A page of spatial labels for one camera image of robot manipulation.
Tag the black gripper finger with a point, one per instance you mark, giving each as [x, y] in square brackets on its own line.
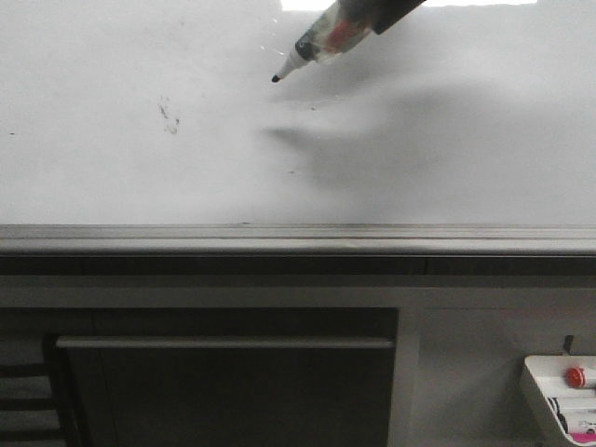
[389, 12]

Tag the white whiteboard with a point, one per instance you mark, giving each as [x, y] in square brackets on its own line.
[164, 112]

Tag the dark cabinet panel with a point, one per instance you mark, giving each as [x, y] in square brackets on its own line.
[235, 377]

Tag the black capped marker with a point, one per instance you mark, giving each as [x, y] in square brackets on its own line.
[577, 415]

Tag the white marker holder box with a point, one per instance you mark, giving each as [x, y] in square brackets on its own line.
[542, 377]

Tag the grey aluminium marker tray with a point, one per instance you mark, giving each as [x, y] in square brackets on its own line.
[417, 239]

